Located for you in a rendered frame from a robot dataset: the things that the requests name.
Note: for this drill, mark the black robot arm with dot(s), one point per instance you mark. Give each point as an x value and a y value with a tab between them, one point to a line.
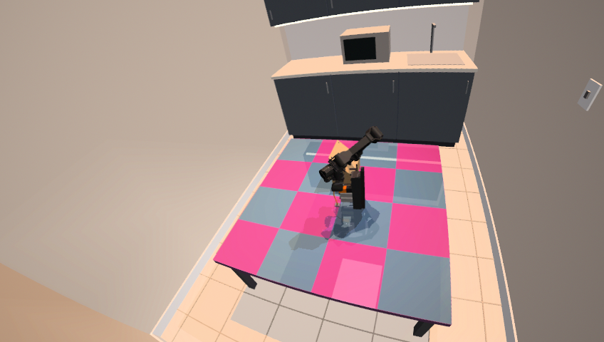
373	135

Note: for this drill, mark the orange power plug with cord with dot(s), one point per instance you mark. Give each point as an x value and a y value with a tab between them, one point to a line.
346	189

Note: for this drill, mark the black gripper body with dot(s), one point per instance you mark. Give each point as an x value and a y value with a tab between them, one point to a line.
338	185

